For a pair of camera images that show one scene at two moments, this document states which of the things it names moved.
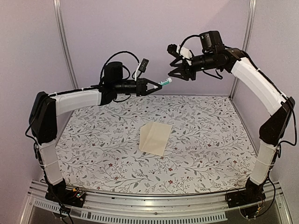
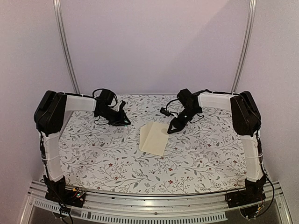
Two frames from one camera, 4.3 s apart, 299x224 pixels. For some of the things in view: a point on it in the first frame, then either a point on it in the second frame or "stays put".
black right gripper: (185, 72) -> (177, 125)
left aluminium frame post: (66, 43) stays put
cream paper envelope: (153, 137) stays put
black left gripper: (141, 89) -> (120, 120)
